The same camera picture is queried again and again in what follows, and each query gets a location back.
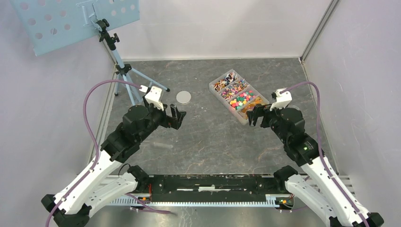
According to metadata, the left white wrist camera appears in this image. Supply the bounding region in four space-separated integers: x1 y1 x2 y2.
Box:
145 86 165 111

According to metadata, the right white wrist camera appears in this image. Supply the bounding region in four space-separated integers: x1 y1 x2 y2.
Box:
270 88 292 111

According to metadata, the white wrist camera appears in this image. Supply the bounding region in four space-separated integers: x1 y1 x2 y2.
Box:
270 88 292 111
145 86 165 111

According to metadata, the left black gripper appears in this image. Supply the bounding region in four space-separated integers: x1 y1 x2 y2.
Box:
136 95 186 143

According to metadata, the silver round jar lid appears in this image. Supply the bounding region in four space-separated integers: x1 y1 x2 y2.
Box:
176 91 192 105

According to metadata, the clear compartment candy box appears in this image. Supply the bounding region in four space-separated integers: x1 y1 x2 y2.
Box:
209 69 269 125

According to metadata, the clear plastic scoop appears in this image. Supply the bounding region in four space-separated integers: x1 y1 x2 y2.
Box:
151 142 174 149

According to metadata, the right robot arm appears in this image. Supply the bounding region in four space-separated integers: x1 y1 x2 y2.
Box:
246 104 384 227

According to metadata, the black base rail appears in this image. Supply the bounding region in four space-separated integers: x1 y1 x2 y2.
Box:
127 174 305 209

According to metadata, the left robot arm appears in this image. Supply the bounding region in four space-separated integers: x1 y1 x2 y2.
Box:
41 104 187 227

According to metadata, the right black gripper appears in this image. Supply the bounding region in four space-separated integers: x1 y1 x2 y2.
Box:
246 101 290 144

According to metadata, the light blue music stand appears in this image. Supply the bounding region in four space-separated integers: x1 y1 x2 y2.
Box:
10 0 170 105

